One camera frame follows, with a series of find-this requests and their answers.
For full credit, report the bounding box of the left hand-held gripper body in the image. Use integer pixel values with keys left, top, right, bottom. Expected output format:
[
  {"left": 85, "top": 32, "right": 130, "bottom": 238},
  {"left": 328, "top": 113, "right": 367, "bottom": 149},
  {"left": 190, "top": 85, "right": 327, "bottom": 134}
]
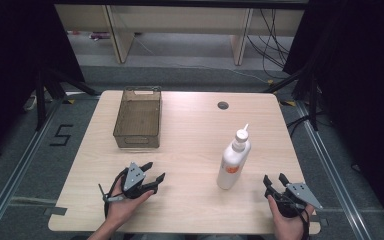
[{"left": 121, "top": 161, "right": 155, "bottom": 200}]

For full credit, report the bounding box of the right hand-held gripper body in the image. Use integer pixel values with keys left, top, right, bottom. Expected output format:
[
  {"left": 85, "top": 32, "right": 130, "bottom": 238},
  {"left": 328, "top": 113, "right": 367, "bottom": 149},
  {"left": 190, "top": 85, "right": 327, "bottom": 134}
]
[{"left": 265, "top": 181, "right": 324, "bottom": 219}]

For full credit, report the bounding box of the white pump bottle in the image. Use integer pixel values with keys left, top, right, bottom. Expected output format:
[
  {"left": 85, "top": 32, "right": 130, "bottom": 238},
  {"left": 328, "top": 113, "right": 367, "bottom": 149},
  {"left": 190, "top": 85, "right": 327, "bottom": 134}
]
[{"left": 216, "top": 123, "right": 252, "bottom": 191}]

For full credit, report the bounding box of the brown transparent plastic basket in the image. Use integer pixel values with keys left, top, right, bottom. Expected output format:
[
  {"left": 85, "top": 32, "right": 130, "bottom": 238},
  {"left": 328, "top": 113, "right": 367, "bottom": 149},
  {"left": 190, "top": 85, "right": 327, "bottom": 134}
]
[{"left": 112, "top": 85, "right": 163, "bottom": 149}]

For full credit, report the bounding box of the person's left hand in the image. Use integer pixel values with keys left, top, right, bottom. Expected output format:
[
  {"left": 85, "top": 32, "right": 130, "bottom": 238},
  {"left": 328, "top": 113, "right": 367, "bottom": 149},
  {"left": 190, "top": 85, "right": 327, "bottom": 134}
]
[{"left": 105, "top": 177, "right": 155, "bottom": 231}]

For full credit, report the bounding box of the person's right hand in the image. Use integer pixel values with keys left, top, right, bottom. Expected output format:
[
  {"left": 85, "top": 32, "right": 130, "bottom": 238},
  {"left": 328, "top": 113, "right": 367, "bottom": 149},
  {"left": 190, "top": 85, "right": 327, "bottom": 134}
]
[{"left": 267, "top": 194, "right": 316, "bottom": 240}]

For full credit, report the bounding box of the black tripod stand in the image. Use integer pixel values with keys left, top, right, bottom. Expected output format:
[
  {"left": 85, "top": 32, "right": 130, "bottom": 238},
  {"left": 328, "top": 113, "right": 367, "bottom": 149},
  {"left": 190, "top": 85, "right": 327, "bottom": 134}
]
[
  {"left": 34, "top": 65, "right": 102, "bottom": 132},
  {"left": 262, "top": 65, "right": 322, "bottom": 132}
]

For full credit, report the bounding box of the black curtain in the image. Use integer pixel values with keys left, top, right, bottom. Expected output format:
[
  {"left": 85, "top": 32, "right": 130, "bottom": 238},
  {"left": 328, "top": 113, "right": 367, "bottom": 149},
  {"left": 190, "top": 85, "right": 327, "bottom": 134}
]
[
  {"left": 282, "top": 0, "right": 384, "bottom": 231},
  {"left": 0, "top": 0, "right": 86, "bottom": 168}
]

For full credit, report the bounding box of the pink item on floor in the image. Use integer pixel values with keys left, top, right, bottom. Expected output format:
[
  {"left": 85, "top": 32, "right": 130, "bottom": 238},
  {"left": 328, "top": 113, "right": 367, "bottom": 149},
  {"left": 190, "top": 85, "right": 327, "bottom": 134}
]
[{"left": 88, "top": 31, "right": 112, "bottom": 42}]

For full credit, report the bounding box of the left hand-held gripper black cable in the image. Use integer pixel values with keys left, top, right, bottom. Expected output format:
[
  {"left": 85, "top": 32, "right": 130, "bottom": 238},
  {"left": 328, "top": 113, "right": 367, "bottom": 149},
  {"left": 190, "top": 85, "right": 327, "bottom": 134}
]
[{"left": 97, "top": 167, "right": 130, "bottom": 219}]

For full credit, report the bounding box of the hand-held gripper black cable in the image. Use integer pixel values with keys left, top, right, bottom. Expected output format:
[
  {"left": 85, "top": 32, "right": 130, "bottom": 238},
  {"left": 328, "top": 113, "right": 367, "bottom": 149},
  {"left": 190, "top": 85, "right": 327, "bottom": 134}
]
[
  {"left": 279, "top": 194, "right": 312, "bottom": 240},
  {"left": 97, "top": 167, "right": 130, "bottom": 219}
]

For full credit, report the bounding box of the right hand-held gripper black cable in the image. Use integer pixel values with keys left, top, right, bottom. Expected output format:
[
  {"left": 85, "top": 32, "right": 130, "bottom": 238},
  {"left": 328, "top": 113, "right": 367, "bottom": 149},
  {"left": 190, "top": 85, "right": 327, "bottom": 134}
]
[{"left": 279, "top": 194, "right": 312, "bottom": 240}]

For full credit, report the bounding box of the aluminium floor rail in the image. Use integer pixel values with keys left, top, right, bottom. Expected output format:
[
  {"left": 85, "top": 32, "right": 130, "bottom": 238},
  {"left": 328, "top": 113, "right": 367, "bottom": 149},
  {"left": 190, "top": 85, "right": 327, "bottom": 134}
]
[
  {"left": 294, "top": 99, "right": 375, "bottom": 240},
  {"left": 0, "top": 97, "right": 65, "bottom": 240}
]

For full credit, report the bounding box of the black floor cable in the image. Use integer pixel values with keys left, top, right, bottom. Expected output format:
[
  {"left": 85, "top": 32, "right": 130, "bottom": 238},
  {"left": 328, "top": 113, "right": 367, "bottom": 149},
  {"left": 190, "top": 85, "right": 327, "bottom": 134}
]
[{"left": 285, "top": 111, "right": 325, "bottom": 138}]

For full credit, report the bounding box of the bundle of black hanging cables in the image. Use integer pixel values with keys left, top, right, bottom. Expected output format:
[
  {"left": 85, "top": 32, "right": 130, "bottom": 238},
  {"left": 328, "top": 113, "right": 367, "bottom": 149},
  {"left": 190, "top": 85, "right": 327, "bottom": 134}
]
[{"left": 245, "top": 8, "right": 292, "bottom": 80}]

